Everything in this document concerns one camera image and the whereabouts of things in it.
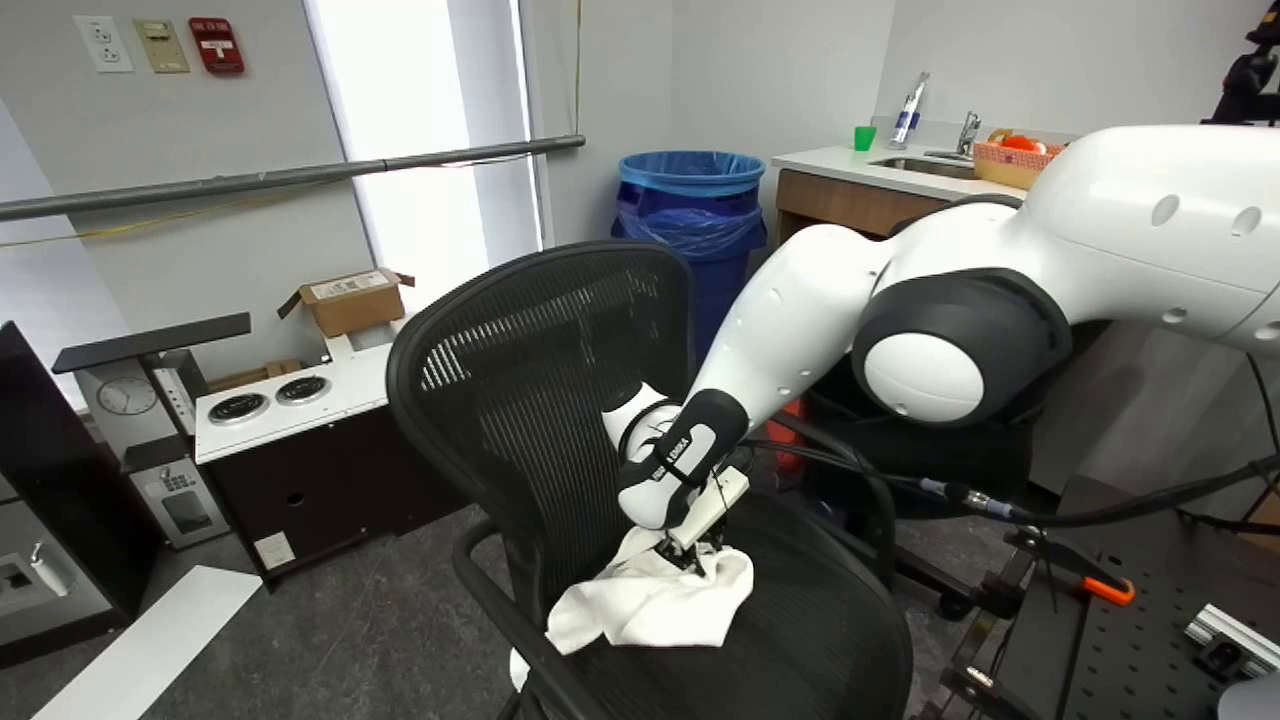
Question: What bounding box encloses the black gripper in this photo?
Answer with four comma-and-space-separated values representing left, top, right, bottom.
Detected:
672, 530, 732, 571

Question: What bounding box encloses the white waffle cloth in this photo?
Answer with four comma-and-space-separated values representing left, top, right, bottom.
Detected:
542, 530, 759, 658

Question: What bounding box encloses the black mesh office chair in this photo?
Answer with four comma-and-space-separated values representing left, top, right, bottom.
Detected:
383, 238, 916, 720

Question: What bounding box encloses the blue trash bin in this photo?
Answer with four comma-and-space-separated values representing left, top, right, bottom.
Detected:
613, 147, 773, 364

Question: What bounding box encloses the white counter with wood cabinet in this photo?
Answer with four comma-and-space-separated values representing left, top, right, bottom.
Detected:
773, 142, 1074, 250

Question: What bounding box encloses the orange black bar clamp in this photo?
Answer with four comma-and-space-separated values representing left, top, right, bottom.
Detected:
1003, 523, 1139, 612

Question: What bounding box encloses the white table with round holes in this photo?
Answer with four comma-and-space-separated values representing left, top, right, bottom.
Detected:
193, 334, 404, 472

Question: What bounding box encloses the brown cardboard box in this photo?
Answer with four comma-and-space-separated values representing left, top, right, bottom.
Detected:
275, 270, 415, 341

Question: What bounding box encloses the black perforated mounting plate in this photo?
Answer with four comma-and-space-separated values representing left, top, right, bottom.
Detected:
1023, 477, 1280, 720

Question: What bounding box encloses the blue white caulk tube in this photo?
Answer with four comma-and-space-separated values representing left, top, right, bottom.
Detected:
890, 71, 934, 154

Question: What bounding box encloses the chrome sink faucet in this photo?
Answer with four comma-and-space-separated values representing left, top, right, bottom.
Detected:
952, 108, 990, 159

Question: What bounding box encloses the wooden box with orange items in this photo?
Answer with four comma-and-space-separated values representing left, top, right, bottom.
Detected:
971, 130, 1066, 194

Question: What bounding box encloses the silver aluminium extrusion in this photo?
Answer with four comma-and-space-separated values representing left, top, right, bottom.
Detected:
1184, 599, 1280, 685

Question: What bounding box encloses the white floor board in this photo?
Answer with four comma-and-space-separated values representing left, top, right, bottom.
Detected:
32, 564, 265, 720

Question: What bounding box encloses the grey machine with black top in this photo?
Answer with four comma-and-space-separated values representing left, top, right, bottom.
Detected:
54, 313, 258, 551

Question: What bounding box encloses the red fire alarm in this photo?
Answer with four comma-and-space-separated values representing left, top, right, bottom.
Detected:
186, 12, 250, 79

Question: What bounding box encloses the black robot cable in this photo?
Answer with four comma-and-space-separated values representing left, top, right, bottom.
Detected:
757, 414, 1280, 531

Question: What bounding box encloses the grey horizontal wall rail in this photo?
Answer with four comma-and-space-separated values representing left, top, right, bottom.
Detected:
0, 134, 587, 226

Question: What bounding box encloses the beige wall thermostat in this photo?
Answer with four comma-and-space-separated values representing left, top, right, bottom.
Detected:
131, 18, 193, 79

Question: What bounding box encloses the white light switch plate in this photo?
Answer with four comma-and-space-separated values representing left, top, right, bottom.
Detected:
72, 12, 136, 75

